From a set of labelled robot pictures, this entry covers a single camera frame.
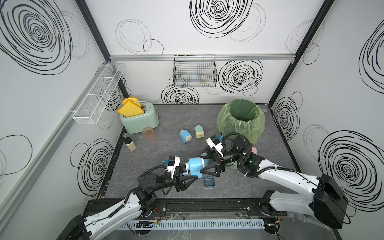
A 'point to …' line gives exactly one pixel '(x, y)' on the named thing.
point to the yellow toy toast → (130, 106)
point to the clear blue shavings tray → (209, 181)
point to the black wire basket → (195, 70)
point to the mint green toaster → (137, 123)
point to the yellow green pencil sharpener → (199, 131)
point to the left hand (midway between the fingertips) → (194, 175)
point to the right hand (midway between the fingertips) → (200, 166)
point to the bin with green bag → (241, 117)
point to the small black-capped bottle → (130, 144)
